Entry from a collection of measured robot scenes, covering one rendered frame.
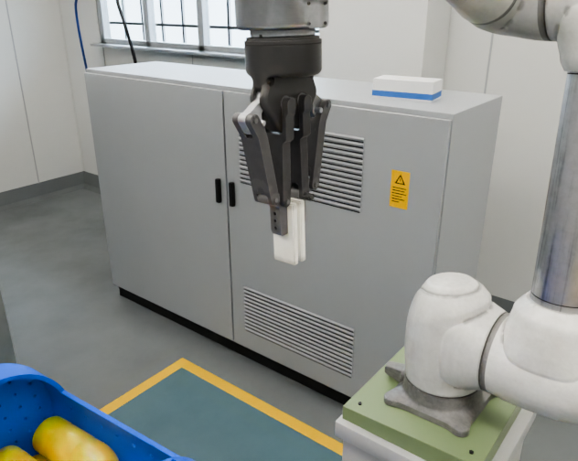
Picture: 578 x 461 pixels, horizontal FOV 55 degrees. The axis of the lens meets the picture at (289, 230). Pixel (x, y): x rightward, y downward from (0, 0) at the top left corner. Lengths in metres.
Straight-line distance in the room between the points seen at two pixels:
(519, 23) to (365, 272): 1.54
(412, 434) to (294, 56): 0.82
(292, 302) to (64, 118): 3.88
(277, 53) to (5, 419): 0.86
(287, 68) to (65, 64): 5.48
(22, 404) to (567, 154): 1.03
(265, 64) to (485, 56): 2.79
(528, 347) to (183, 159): 2.16
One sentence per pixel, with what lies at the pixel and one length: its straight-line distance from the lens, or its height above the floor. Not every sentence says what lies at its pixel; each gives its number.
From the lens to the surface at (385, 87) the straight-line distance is 2.26.
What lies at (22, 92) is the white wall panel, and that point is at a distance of 5.77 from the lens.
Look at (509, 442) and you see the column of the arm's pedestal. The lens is 1.26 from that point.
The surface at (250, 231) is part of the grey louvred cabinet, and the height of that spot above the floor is 0.78.
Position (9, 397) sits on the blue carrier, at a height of 1.15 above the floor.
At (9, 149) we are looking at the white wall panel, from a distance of 5.77.
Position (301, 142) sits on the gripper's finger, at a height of 1.67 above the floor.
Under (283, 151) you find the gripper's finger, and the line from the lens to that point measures 0.56.
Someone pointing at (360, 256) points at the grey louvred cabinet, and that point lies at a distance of 2.32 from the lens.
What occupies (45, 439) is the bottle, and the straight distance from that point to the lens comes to 1.14.
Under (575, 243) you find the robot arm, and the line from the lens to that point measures 0.98.
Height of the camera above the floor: 1.81
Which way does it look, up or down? 23 degrees down
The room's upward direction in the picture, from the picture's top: straight up
